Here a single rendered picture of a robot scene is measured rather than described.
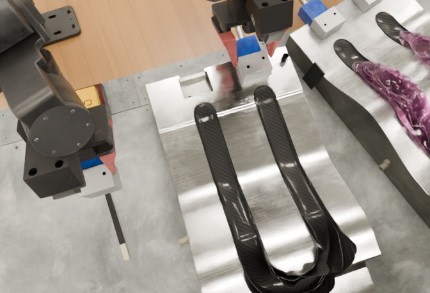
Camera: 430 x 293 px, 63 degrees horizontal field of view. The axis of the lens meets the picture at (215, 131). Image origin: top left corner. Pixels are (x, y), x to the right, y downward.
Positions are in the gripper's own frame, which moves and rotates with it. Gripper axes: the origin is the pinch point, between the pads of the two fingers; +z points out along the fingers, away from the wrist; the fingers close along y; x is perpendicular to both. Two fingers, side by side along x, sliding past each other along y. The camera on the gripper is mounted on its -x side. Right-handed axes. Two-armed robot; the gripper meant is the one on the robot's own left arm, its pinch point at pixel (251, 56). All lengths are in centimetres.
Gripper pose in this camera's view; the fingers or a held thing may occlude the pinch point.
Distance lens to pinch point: 60.2
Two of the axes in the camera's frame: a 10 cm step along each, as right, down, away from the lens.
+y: 9.5, -2.8, 1.0
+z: 1.3, 6.8, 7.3
